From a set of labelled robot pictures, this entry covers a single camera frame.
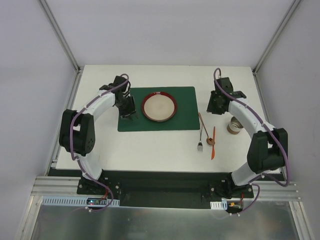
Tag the right white cable duct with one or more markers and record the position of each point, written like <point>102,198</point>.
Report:
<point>219,205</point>

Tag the red rimmed beige plate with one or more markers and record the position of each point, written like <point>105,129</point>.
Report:
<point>159,106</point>

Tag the green placemat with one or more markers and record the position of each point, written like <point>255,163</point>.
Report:
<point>185,118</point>

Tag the left white cable duct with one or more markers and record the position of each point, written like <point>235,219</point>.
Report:
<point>71,201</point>

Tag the left aluminium frame post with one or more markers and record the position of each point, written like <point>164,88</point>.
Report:
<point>59,34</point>

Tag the silver fork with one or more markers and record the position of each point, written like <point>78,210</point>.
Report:
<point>200,144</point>

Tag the aluminium front rail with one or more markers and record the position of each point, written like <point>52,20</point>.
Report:
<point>67,186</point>

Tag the white cable duct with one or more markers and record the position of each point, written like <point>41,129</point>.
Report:
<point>219,205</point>
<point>71,201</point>

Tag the copper spoon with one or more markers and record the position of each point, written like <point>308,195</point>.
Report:
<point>208,139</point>

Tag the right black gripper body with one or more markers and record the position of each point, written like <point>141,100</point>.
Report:
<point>213,106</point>

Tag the orange knife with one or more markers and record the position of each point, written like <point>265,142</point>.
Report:
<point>213,152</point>

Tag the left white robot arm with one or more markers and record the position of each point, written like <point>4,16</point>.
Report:
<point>77,130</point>

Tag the aluminium frame post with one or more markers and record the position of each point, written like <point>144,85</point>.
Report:
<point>59,34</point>
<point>293,7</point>

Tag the right aluminium frame post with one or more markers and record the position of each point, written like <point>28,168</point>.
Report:
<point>293,7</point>

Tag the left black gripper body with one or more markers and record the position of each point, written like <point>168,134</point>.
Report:
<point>128,111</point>

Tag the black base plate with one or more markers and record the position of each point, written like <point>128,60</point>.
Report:
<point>182,190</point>

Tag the steel cup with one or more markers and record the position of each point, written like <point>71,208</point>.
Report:
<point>234,127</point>

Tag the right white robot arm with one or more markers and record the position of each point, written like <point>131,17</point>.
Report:
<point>268,149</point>

